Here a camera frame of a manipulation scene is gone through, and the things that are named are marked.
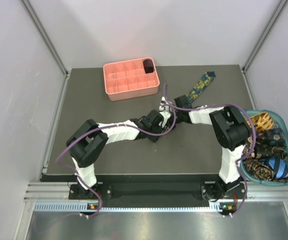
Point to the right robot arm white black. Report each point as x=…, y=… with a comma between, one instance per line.
x=231, y=131

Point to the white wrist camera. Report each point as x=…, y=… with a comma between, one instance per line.
x=165, y=117
x=163, y=106

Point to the blue striped tie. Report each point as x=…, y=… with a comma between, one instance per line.
x=278, y=165

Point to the aluminium frame post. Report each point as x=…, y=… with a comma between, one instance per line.
x=277, y=12
x=43, y=34

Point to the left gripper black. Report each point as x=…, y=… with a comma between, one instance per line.
x=153, y=138

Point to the left aluminium frame post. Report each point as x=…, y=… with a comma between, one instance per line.
x=43, y=34

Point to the slotted grey cable duct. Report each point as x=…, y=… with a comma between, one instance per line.
x=86, y=207

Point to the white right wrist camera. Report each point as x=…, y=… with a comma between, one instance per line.
x=163, y=106

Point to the dark floral navy tie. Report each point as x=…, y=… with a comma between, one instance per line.
x=274, y=137

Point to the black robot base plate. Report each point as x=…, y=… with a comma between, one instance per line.
x=193, y=187

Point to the pink compartment organizer box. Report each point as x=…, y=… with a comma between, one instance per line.
x=127, y=79

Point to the pink floral dark tie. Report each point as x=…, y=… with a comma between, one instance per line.
x=248, y=152

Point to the right aluminium frame post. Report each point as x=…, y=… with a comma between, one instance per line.
x=277, y=12

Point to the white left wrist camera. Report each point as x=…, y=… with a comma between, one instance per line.
x=165, y=117

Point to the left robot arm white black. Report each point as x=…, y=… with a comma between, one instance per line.
x=87, y=143

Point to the brown paisley rolled tie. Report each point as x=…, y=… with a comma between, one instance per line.
x=259, y=170

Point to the blue yellow floral tie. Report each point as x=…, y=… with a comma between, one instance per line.
x=205, y=80

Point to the rolled red blue tie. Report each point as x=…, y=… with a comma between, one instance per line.
x=148, y=66

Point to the orange patterned tie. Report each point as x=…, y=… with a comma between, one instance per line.
x=262, y=121

